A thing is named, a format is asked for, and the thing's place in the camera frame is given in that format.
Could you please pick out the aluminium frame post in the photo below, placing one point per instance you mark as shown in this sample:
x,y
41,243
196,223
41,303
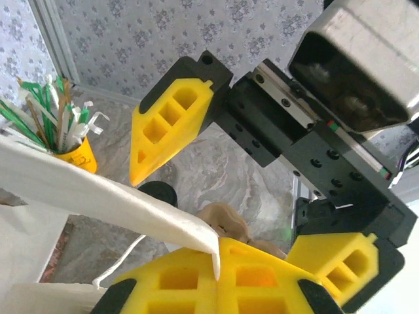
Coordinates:
x,y
57,39

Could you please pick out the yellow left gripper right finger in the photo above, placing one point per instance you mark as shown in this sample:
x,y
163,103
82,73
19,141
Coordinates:
x,y
278,294

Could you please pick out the bent white wrapped straw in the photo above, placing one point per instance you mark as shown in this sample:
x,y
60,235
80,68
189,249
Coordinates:
x,y
95,126

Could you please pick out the brown pulp cup carrier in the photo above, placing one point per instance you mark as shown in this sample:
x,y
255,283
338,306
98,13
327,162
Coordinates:
x,y
229,222

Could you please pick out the yellow straw holder cup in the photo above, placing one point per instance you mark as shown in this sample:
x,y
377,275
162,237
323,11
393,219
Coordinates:
x,y
82,160

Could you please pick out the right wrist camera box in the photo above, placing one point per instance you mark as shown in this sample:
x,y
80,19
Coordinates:
x,y
360,49

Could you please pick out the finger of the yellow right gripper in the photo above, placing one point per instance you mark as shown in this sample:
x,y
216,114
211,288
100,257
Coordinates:
x,y
343,261
157,147

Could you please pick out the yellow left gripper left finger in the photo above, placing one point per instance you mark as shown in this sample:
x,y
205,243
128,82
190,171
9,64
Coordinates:
x,y
163,294

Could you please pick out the white printed paper bag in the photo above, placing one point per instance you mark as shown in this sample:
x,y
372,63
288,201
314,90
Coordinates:
x,y
98,196

